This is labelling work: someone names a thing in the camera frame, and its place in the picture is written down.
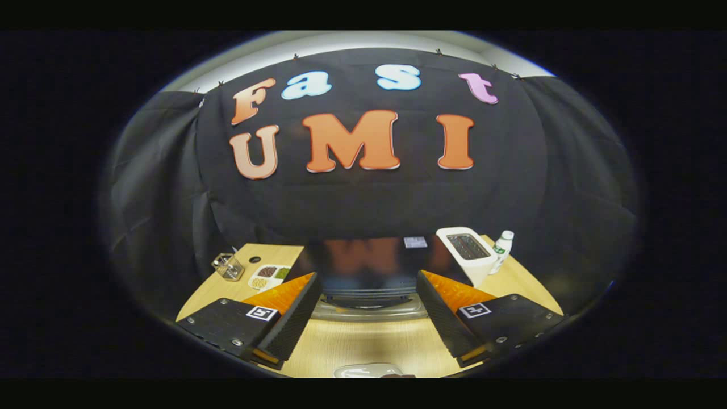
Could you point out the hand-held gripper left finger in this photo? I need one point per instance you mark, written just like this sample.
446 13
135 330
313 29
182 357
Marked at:
295 318

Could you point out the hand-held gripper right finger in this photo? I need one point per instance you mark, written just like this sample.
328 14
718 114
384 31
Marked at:
443 318

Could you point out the black toaster oven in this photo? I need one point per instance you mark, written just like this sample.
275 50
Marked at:
363 272

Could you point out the white pop-up toaster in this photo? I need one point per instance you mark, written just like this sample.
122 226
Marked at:
474 267

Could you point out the white divided snack dish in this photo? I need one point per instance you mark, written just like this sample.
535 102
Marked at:
267 275

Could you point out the clear glass holder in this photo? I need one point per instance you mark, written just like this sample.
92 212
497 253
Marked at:
229 268

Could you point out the white oval plate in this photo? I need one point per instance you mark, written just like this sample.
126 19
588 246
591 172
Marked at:
366 371

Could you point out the white plastic bottle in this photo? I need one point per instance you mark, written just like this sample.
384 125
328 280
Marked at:
501 250

